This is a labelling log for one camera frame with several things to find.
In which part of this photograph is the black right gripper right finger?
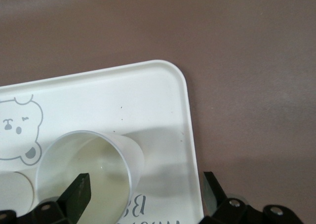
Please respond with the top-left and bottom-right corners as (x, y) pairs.
(202, 171), (303, 224)

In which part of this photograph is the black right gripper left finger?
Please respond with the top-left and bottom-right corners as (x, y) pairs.
(0, 172), (92, 224)

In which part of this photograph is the white plastic cup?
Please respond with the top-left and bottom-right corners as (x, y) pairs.
(34, 130), (144, 224)
(0, 171), (35, 210)

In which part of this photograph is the white bear print tray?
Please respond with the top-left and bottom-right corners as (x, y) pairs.
(0, 59), (205, 224)

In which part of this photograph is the brown table cover mat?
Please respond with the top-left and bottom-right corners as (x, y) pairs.
(0, 0), (316, 224)

